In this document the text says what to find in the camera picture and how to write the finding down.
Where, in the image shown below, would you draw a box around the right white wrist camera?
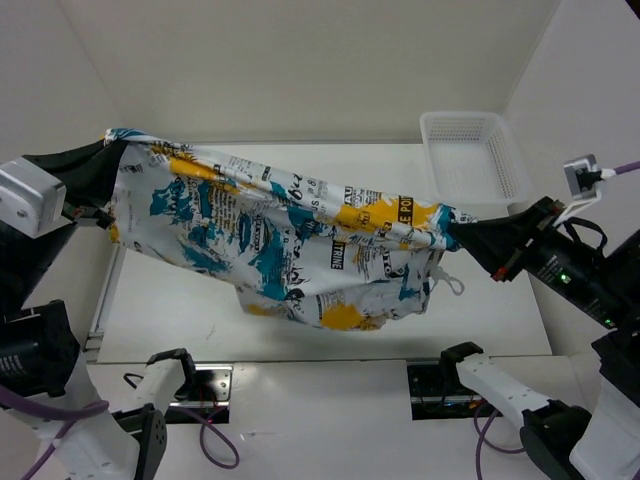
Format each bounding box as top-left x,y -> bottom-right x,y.
554,154 -> 617,227

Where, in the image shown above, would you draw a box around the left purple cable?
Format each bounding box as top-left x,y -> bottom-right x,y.
0,384 -> 240,480

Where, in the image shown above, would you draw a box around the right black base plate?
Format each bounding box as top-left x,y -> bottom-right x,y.
406,362 -> 494,421

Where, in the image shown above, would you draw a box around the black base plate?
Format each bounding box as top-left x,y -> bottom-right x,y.
165,363 -> 233,425
406,362 -> 494,421

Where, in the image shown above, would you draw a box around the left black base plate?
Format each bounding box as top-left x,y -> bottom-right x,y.
165,363 -> 233,425

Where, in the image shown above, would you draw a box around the aluminium table edge rail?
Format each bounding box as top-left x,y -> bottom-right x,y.
84,246 -> 125,361

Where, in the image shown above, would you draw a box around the patterned white teal yellow shorts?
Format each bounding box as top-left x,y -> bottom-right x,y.
104,128 -> 470,331

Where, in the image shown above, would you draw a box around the white plastic basket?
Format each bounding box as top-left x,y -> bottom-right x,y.
419,111 -> 531,206

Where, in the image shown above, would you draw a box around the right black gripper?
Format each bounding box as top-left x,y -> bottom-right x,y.
445,187 -> 633,319

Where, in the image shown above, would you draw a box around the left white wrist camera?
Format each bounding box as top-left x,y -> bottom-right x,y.
0,157 -> 69,238

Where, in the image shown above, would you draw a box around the purple cable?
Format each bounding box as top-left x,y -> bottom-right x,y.
472,159 -> 640,480
0,384 -> 240,480

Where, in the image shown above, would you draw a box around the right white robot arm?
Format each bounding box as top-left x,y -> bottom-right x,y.
438,198 -> 639,479

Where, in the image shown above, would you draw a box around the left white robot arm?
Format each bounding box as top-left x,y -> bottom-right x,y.
1,140 -> 200,479

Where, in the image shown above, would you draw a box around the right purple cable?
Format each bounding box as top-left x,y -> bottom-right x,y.
472,159 -> 640,480

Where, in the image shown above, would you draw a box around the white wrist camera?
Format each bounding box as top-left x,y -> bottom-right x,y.
554,154 -> 617,227
0,157 -> 69,238

